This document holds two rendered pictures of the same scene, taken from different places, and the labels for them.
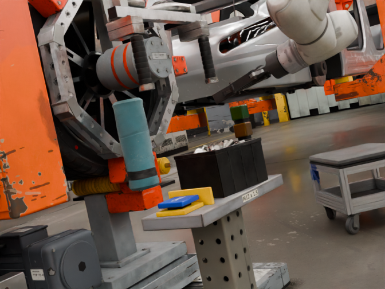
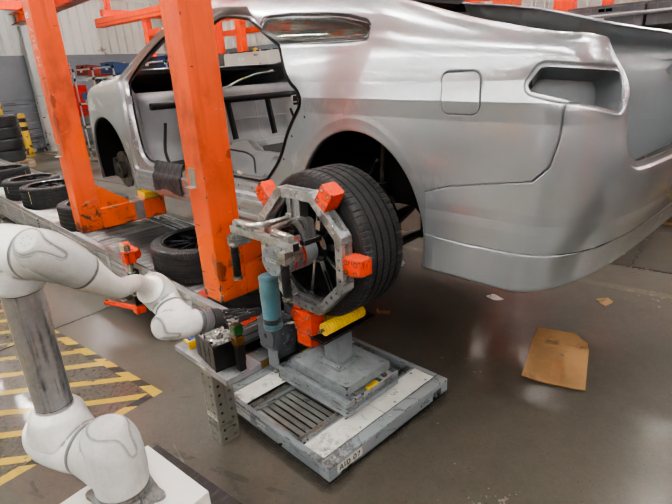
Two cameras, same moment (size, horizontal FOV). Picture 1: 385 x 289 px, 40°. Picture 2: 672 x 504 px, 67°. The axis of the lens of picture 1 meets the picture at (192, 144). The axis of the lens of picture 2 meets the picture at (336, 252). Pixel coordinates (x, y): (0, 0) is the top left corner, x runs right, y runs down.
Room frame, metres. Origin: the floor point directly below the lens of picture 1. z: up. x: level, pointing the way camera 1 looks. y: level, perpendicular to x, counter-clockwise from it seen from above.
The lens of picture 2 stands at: (2.28, -1.79, 1.57)
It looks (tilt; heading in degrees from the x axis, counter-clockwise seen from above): 20 degrees down; 103
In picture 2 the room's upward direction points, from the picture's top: 4 degrees counter-clockwise
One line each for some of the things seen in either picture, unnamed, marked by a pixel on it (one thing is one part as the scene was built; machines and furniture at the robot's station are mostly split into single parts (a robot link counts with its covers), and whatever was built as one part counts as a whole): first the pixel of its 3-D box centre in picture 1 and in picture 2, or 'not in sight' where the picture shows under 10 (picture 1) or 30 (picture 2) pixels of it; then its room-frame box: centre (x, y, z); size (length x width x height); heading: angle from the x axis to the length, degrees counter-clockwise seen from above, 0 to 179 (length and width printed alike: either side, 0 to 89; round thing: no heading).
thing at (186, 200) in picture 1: (179, 203); not in sight; (1.18, 0.06, 0.47); 0.07 x 0.07 x 0.02; 56
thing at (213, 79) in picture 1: (207, 59); (286, 281); (1.70, -0.10, 0.83); 0.04 x 0.04 x 0.16
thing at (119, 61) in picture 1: (133, 65); (290, 254); (1.65, 0.13, 0.85); 0.21 x 0.14 x 0.14; 56
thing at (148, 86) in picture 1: (141, 61); (235, 262); (1.42, 0.09, 0.83); 0.04 x 0.04 x 0.16
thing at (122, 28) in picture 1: (125, 27); (239, 238); (1.43, 0.11, 0.93); 0.09 x 0.05 x 0.05; 56
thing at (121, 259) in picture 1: (112, 232); (338, 342); (1.78, 0.33, 0.32); 0.40 x 0.30 x 0.28; 146
